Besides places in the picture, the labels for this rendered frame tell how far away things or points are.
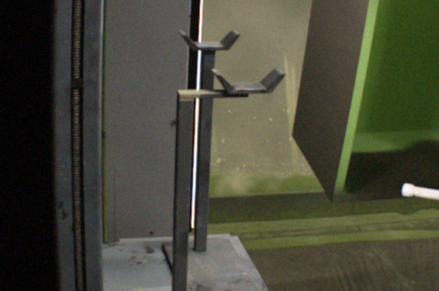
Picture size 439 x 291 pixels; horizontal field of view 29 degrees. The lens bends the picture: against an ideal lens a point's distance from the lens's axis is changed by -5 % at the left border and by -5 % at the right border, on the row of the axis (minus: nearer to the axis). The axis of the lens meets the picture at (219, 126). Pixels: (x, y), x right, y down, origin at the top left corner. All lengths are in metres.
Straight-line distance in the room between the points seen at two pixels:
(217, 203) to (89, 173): 2.06
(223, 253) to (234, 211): 1.86
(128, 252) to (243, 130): 1.93
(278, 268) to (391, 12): 0.92
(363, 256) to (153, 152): 1.54
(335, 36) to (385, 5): 0.30
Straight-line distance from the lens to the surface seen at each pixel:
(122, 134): 1.59
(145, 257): 1.28
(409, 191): 2.31
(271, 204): 3.17
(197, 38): 1.58
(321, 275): 2.88
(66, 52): 1.02
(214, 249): 1.29
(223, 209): 3.13
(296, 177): 3.20
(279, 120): 3.23
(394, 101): 2.70
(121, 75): 1.56
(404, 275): 2.93
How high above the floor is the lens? 1.37
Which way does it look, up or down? 18 degrees down
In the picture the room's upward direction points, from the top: 3 degrees clockwise
